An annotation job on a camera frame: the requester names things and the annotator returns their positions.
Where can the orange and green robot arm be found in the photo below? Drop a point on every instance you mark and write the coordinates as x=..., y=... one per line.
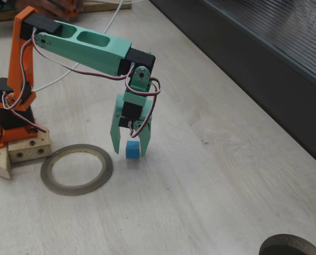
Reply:
x=89, y=50

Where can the thin brown wooden board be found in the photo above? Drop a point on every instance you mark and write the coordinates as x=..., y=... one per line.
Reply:
x=102, y=6

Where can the person's hand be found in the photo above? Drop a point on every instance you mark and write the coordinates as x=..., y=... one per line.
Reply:
x=49, y=6

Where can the grey ribbed desk divider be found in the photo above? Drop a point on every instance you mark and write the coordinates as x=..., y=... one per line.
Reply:
x=253, y=66

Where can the orange leader arm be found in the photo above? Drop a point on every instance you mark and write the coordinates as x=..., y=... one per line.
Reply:
x=72, y=12

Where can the blue cube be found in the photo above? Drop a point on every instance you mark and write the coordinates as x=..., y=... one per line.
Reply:
x=132, y=151

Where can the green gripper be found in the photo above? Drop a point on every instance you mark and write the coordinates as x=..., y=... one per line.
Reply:
x=118, y=122

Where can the wooden base block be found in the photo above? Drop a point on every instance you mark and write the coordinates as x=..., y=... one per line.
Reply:
x=27, y=154

